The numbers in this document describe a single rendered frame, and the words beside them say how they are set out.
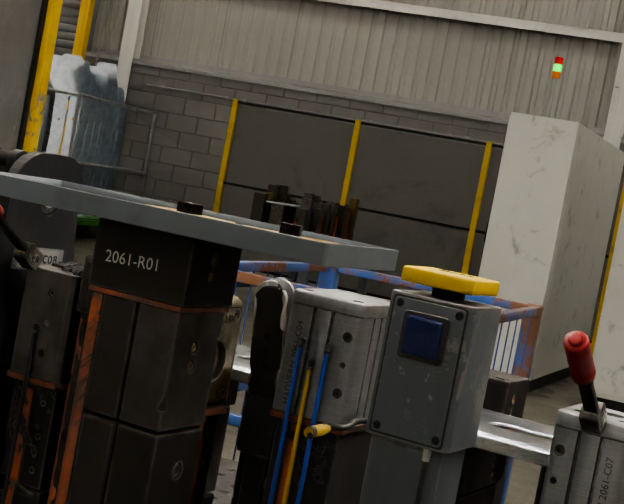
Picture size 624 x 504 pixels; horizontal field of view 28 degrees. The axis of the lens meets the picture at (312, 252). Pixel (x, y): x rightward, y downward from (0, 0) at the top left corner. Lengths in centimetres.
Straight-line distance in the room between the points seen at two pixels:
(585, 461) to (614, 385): 812
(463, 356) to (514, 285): 829
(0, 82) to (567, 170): 518
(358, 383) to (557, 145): 809
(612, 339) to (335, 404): 805
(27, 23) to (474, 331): 423
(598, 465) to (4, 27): 406
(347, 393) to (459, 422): 22
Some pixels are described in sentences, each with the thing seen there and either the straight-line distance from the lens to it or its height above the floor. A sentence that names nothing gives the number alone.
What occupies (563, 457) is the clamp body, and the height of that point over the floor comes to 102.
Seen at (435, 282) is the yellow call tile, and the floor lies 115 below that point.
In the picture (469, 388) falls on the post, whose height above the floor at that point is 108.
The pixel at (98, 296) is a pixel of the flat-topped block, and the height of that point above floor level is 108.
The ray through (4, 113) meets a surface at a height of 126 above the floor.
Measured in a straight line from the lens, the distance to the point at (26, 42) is 508.
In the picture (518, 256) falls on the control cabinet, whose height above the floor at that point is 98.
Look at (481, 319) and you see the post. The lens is 95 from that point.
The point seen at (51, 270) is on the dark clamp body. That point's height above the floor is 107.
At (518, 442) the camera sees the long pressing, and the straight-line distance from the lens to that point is 122.
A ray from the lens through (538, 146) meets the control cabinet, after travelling 924.
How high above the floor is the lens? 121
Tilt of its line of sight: 3 degrees down
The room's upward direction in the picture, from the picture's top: 11 degrees clockwise
